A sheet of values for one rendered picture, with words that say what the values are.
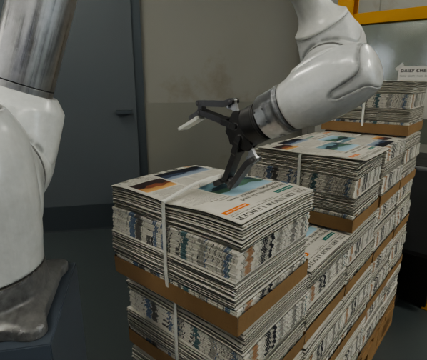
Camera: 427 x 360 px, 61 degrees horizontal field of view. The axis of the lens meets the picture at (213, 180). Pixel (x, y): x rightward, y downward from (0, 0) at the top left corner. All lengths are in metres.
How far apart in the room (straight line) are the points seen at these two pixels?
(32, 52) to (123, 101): 2.50
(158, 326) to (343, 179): 0.67
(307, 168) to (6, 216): 0.93
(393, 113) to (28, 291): 1.51
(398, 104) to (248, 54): 1.89
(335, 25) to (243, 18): 2.66
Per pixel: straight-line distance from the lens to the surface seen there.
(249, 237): 0.64
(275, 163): 1.25
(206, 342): 0.85
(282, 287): 0.82
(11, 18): 0.67
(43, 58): 0.66
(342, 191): 1.18
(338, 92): 0.59
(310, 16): 0.73
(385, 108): 1.72
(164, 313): 0.92
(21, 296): 0.52
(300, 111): 0.61
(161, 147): 3.22
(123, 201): 0.84
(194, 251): 0.71
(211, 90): 3.25
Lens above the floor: 1.30
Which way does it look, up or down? 16 degrees down
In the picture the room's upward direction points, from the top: straight up
